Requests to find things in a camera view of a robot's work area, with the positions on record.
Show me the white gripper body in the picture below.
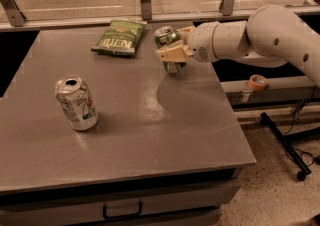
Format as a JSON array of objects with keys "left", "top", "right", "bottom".
[{"left": 187, "top": 21, "right": 219, "bottom": 62}]

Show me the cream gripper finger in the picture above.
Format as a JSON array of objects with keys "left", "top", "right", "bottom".
[
  {"left": 177, "top": 26, "right": 195, "bottom": 41},
  {"left": 155, "top": 41, "right": 193, "bottom": 62}
]

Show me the green soda can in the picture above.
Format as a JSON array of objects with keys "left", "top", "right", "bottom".
[{"left": 154, "top": 26, "right": 187, "bottom": 74}]

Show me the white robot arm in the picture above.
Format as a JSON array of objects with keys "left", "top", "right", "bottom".
[{"left": 154, "top": 5, "right": 320, "bottom": 86}]

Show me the white soda can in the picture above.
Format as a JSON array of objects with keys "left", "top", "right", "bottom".
[{"left": 55, "top": 75, "right": 98, "bottom": 131}]

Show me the green chip bag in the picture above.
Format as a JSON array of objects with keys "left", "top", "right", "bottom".
[{"left": 91, "top": 20, "right": 147, "bottom": 57}]

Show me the orange tape roll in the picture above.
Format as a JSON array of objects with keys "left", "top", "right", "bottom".
[{"left": 248, "top": 74, "right": 268, "bottom": 91}]

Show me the grey side ledge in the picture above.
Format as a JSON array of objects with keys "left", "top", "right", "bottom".
[{"left": 222, "top": 76, "right": 320, "bottom": 106}]

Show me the black stand leg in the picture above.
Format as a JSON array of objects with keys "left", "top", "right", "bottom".
[{"left": 260, "top": 112, "right": 320, "bottom": 181}]

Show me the grey cabinet drawer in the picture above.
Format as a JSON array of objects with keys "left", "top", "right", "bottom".
[{"left": 0, "top": 179, "right": 240, "bottom": 226}]

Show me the black cable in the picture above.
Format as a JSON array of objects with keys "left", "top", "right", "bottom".
[{"left": 283, "top": 84, "right": 320, "bottom": 168}]

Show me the left metal bracket post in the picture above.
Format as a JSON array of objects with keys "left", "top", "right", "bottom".
[{"left": 0, "top": 0, "right": 26, "bottom": 27}]

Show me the black drawer handle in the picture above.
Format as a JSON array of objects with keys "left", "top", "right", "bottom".
[{"left": 102, "top": 201, "right": 143, "bottom": 222}]

